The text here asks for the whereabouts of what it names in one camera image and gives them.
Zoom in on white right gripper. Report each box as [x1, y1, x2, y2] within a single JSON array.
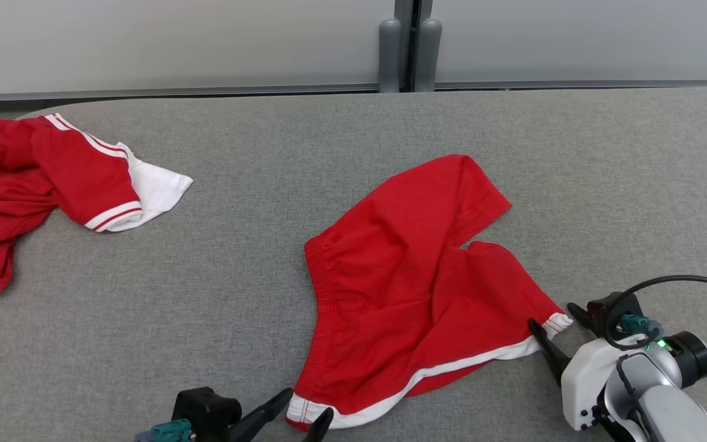
[[527, 302, 643, 430]]

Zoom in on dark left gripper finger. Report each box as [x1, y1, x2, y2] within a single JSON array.
[[231, 388, 294, 442], [303, 407, 334, 442]]

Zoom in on red shorts with white hem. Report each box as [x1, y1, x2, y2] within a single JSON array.
[[286, 154, 574, 430]]

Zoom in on red and white jersey shirt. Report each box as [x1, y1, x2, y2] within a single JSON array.
[[0, 113, 194, 297]]

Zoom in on grey rounded door bumper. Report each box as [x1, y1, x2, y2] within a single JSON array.
[[379, 18, 402, 93], [415, 18, 442, 92]]

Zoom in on teal right camera connector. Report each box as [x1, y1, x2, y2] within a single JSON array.
[[620, 314, 665, 337]]

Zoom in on teal camera connector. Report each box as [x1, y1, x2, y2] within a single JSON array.
[[136, 419, 196, 442], [620, 314, 665, 337]]

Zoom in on teal left camera connector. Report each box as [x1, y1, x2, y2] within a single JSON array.
[[136, 419, 196, 442]]

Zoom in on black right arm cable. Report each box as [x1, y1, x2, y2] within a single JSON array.
[[604, 275, 707, 352]]

